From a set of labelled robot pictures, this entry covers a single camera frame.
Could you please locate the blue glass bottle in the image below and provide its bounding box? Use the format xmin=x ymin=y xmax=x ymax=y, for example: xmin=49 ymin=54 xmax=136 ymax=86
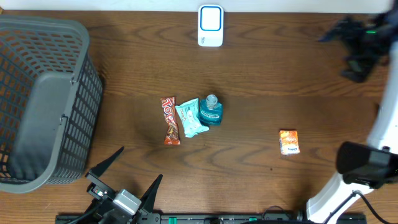
xmin=199 ymin=95 xmax=223 ymax=126

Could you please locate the red Top candy bar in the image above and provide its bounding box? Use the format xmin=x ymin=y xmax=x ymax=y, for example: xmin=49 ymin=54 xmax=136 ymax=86
xmin=161 ymin=96 xmax=180 ymax=145

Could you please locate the orange small carton box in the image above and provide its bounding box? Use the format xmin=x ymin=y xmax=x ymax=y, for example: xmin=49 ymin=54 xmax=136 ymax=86
xmin=279 ymin=130 xmax=300 ymax=156

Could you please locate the white barcode scanner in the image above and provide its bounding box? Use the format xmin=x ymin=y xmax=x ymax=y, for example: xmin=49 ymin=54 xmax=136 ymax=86
xmin=197 ymin=4 xmax=224 ymax=47

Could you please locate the grey plastic shopping basket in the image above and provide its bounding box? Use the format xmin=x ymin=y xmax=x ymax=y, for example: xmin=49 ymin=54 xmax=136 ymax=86
xmin=1 ymin=15 xmax=103 ymax=194

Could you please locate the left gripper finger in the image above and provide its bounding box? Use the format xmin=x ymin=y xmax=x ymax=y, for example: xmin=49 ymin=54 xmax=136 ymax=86
xmin=88 ymin=146 xmax=124 ymax=178
xmin=139 ymin=174 xmax=163 ymax=215

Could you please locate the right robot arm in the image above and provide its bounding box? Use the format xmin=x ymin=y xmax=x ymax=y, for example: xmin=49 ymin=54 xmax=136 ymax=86
xmin=301 ymin=3 xmax=397 ymax=223

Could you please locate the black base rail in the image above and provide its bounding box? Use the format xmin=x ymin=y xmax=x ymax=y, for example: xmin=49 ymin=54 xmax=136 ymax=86
xmin=55 ymin=212 xmax=368 ymax=224

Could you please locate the light blue snack pouch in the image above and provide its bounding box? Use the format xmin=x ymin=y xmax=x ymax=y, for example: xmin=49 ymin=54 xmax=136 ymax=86
xmin=176 ymin=98 xmax=209 ymax=138

